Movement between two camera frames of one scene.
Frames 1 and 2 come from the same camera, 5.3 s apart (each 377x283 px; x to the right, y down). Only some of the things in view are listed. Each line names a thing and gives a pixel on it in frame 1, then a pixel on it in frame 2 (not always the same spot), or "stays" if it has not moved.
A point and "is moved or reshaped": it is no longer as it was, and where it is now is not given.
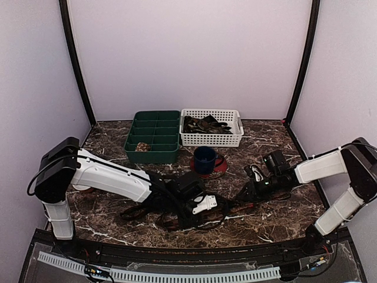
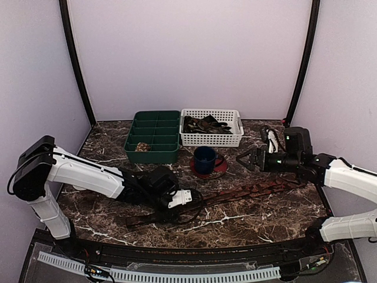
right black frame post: x=316 y=9 stays
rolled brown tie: x=142 y=147 stays
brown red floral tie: x=178 y=222 is moved or reshaped
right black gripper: x=254 y=193 to x=257 y=154
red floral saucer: x=217 y=173 stays
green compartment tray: x=161 y=129 stays
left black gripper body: x=186 y=213 to x=164 y=210
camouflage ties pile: x=205 y=124 stays
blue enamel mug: x=204 y=160 stays
